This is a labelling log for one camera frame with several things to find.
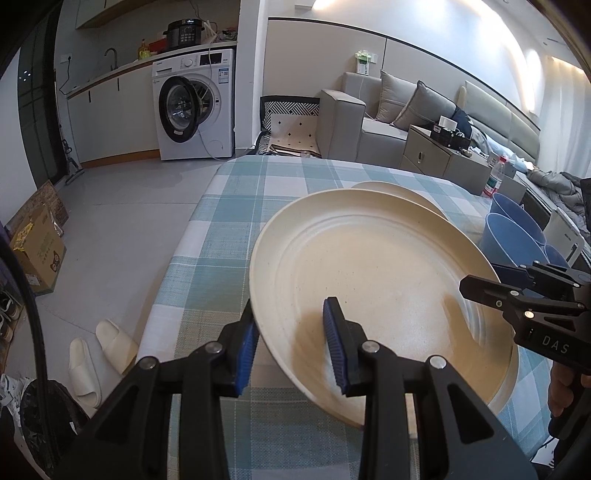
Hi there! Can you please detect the blue bowl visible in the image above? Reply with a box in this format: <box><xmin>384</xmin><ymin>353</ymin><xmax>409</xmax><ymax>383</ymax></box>
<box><xmin>542</xmin><ymin>242</ymin><xmax>572</xmax><ymax>271</ymax></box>
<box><xmin>488</xmin><ymin>192</ymin><xmax>550</xmax><ymax>245</ymax></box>
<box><xmin>479</xmin><ymin>213</ymin><xmax>555</xmax><ymax>296</ymax></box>

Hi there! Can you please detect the beige bedside cabinet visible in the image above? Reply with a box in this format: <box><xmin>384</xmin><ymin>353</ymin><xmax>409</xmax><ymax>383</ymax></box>
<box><xmin>399</xmin><ymin>124</ymin><xmax>527</xmax><ymax>199</ymax></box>

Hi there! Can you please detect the white washing machine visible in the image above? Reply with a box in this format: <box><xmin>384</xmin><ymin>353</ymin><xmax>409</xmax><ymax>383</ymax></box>
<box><xmin>152</xmin><ymin>47</ymin><xmax>237</xmax><ymax>161</ymax></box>

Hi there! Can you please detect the black cable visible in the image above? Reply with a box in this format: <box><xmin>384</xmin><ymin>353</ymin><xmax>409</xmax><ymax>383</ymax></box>
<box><xmin>0</xmin><ymin>240</ymin><xmax>52</xmax><ymax>480</ymax></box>

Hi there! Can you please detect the person's right hand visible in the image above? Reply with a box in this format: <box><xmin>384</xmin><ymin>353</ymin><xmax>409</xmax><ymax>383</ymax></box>
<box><xmin>549</xmin><ymin>362</ymin><xmax>578</xmax><ymax>416</ymax></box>

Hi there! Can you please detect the dark grey pillow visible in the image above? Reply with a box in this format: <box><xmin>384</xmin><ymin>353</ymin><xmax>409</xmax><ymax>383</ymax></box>
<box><xmin>392</xmin><ymin>80</ymin><xmax>462</xmax><ymax>132</ymax></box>

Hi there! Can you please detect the black mesh bin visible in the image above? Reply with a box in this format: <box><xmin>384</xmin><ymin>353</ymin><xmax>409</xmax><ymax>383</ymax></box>
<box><xmin>18</xmin><ymin>381</ymin><xmax>90</xmax><ymax>464</ymax></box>

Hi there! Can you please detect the cream slipper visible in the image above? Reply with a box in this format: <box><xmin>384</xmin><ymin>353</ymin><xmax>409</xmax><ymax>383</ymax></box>
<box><xmin>95</xmin><ymin>319</ymin><xmax>139</xmax><ymax>377</ymax></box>
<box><xmin>68</xmin><ymin>337</ymin><xmax>102</xmax><ymax>409</ymax></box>

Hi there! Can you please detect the stick mop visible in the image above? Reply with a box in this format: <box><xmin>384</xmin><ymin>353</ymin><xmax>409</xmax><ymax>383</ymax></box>
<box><xmin>58</xmin><ymin>69</ymin><xmax>85</xmax><ymax>185</ymax></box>

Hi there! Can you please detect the cream plate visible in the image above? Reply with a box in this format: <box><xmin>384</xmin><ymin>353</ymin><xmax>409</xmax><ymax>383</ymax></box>
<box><xmin>487</xmin><ymin>346</ymin><xmax>520</xmax><ymax>416</ymax></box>
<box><xmin>248</xmin><ymin>189</ymin><xmax>515</xmax><ymax>430</ymax></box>
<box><xmin>351</xmin><ymin>181</ymin><xmax>451</xmax><ymax>221</ymax></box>

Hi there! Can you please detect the grey jacket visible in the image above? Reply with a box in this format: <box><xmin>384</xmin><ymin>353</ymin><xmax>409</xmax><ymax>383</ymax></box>
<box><xmin>526</xmin><ymin>168</ymin><xmax>587</xmax><ymax>227</ymax></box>

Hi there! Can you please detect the black box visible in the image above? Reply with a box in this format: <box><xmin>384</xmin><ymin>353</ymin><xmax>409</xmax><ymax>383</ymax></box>
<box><xmin>431</xmin><ymin>124</ymin><xmax>467</xmax><ymax>148</ymax></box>

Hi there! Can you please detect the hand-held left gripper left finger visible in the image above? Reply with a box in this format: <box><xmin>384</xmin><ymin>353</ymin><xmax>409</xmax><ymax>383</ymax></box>
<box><xmin>55</xmin><ymin>299</ymin><xmax>259</xmax><ymax>480</ymax></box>

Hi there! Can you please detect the brown patterned bag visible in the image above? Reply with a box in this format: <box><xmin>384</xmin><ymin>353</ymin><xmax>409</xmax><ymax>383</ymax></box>
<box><xmin>9</xmin><ymin>180</ymin><xmax>70</xmax><ymax>232</ymax></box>

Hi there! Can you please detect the dark glass door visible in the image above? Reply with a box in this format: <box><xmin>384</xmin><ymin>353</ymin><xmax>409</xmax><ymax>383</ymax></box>
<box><xmin>17</xmin><ymin>28</ymin><xmax>66</xmax><ymax>185</ymax></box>

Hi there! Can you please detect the dark blue pillow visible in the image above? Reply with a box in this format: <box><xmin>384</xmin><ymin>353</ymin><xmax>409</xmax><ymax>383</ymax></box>
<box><xmin>450</xmin><ymin>107</ymin><xmax>474</xmax><ymax>139</ymax></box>

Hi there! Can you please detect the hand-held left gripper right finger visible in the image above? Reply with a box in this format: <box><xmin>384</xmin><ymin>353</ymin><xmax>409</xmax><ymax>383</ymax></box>
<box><xmin>322</xmin><ymin>296</ymin><xmax>541</xmax><ymax>480</ymax></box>

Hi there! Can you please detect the white appliance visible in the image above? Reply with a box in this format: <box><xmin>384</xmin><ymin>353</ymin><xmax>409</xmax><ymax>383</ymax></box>
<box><xmin>545</xmin><ymin>208</ymin><xmax>585</xmax><ymax>268</ymax></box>

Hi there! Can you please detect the beige sofa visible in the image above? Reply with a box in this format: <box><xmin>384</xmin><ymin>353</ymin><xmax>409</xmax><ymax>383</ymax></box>
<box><xmin>320</xmin><ymin>71</ymin><xmax>541</xmax><ymax>185</ymax></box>

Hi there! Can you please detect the beige padded headboard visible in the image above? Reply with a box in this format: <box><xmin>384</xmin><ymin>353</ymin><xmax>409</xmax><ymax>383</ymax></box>
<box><xmin>462</xmin><ymin>80</ymin><xmax>541</xmax><ymax>153</ymax></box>

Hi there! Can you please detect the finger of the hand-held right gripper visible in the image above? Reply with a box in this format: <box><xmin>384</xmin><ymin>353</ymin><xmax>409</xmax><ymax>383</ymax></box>
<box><xmin>459</xmin><ymin>274</ymin><xmax>587</xmax><ymax>319</ymax></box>
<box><xmin>519</xmin><ymin>261</ymin><xmax>589</xmax><ymax>289</ymax></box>

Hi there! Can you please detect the light grey pillow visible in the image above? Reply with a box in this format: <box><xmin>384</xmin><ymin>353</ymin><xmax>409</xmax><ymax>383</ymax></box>
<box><xmin>376</xmin><ymin>70</ymin><xmax>419</xmax><ymax>124</ymax></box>

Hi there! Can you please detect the checked tablecloth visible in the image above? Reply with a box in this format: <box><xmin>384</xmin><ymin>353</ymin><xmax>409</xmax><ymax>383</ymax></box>
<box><xmin>139</xmin><ymin>154</ymin><xmax>555</xmax><ymax>480</ymax></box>

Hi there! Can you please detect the white wall cabinet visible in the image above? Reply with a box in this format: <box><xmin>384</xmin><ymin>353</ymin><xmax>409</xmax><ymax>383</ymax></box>
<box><xmin>75</xmin><ymin>0</ymin><xmax>160</xmax><ymax>29</ymax></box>

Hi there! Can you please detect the plastic water bottle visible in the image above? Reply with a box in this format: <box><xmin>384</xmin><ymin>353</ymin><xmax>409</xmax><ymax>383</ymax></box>
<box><xmin>481</xmin><ymin>157</ymin><xmax>506</xmax><ymax>199</ymax></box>

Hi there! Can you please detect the white kitchen counter cabinet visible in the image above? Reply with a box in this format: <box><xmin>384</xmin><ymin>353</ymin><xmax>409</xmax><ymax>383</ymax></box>
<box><xmin>67</xmin><ymin>60</ymin><xmax>160</xmax><ymax>169</ymax></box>

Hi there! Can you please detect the black pressure cooker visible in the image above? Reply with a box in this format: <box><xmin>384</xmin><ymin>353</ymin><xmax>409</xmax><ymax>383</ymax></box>
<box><xmin>164</xmin><ymin>19</ymin><xmax>206</xmax><ymax>51</ymax></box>

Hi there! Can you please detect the cardboard box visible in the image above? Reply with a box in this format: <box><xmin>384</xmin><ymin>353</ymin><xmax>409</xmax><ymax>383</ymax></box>
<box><xmin>9</xmin><ymin>203</ymin><xmax>68</xmax><ymax>296</ymax></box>

